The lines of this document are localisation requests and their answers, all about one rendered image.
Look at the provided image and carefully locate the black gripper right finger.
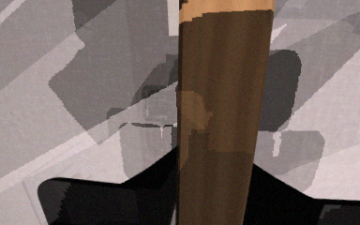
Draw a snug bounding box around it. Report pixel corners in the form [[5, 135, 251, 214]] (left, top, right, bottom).
[[243, 163, 360, 225]]

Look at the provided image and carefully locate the brown wooden board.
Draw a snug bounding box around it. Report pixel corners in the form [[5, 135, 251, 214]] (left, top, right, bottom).
[[175, 0, 276, 225]]

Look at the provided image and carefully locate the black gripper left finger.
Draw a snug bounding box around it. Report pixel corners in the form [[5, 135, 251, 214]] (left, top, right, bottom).
[[37, 146, 177, 225]]

